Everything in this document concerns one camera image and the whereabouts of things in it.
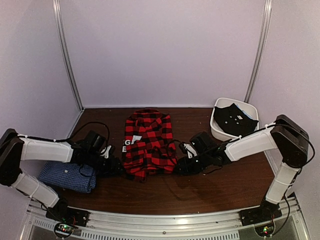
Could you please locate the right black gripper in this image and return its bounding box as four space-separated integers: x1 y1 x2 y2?
173 151 212 175

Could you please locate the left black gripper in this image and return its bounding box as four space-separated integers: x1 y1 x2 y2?
86 151 126 179

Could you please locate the red black plaid shirt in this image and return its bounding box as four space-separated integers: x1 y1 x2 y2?
121 109 178 183

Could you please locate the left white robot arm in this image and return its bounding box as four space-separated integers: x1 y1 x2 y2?
0 128 122 222

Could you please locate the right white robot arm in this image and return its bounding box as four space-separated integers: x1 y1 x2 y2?
174 114 315 221

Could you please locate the white plastic basin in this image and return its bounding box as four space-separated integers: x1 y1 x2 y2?
210 97 259 141

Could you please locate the folded blue checked shirt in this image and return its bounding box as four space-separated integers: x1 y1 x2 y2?
38 161 97 194

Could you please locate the black shirt in basin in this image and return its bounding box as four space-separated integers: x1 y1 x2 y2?
213 103 259 136

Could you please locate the left circuit board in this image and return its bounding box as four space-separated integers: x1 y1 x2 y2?
53 222 76 238

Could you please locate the circuit board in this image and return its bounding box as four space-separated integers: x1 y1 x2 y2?
254 223 275 238
53 222 76 238

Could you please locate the right circuit board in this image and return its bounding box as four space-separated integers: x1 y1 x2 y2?
254 223 275 238

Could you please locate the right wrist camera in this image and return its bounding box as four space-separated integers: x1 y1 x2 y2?
179 142 198 159

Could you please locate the left black cable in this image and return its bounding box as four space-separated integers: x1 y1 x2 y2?
17 121 111 181

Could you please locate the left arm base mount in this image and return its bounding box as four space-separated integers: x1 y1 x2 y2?
45 202 90 227

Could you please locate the front aluminium rail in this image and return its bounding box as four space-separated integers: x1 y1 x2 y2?
17 197 311 240

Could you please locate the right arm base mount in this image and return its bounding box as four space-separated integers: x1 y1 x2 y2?
239 200 282 226

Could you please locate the left aluminium frame post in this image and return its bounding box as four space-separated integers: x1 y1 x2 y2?
52 0 85 112

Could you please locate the aluminium frame post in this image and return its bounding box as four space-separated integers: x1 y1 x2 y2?
244 0 273 103
52 0 85 112

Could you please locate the right aluminium frame post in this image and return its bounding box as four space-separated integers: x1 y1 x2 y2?
244 0 273 103

